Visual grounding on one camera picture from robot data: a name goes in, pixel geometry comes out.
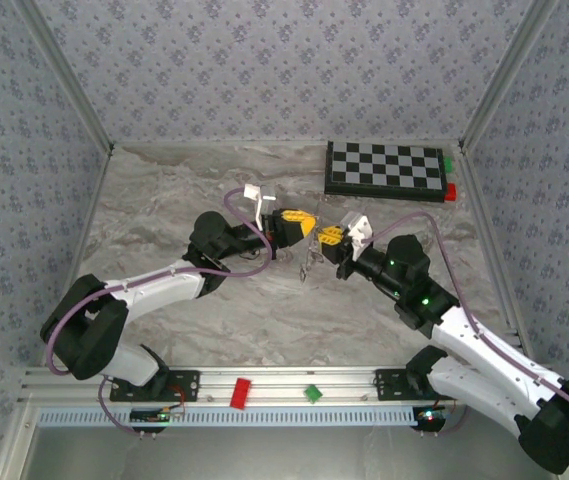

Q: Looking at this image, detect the grey metal shelf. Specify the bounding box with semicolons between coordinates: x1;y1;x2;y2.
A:
0;405;569;480

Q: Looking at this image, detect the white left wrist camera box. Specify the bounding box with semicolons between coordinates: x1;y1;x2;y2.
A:
242;183;279;232

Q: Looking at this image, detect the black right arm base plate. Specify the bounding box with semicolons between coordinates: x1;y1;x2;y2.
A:
374;368;465;403

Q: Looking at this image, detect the aluminium mounting rail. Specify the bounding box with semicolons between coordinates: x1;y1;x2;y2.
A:
17;364;495;407

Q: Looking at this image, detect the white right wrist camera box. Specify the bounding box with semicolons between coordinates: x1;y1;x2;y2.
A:
340;211;376;250

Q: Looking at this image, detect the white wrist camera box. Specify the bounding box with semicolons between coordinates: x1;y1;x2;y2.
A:
242;183;279;232
340;211;376;250

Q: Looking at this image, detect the aluminium table edge rail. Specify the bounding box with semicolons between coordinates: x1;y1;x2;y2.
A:
458;147;535;354
41;147;115;369

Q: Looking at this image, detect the black and grey checkerboard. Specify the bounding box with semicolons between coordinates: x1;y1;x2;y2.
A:
323;140;449;204

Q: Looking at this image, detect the clear plastic bag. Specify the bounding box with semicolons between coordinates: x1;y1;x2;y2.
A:
305;202;324;274

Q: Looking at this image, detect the aluminium frame post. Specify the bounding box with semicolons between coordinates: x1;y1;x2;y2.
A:
13;0;116;154
457;0;564;154

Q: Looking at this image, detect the red toy brick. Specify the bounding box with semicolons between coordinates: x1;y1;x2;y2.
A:
228;377;254;411

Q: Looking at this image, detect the pale blue slotted cable duct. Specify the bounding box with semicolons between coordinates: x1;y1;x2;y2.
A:
37;405;418;429

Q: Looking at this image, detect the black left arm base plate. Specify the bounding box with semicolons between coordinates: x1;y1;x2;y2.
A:
109;368;201;403

